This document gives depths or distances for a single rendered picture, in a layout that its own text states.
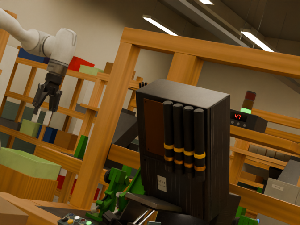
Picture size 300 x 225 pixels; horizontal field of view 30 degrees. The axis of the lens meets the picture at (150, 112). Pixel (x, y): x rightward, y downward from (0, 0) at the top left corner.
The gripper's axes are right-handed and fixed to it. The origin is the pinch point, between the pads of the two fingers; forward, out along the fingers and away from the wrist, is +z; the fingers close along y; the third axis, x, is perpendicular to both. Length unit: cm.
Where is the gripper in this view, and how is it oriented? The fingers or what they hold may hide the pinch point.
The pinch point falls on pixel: (41, 117)
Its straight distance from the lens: 251.6
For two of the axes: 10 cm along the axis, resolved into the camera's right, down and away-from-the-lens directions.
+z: -3.0, 9.5, -0.5
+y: -5.4, -2.1, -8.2
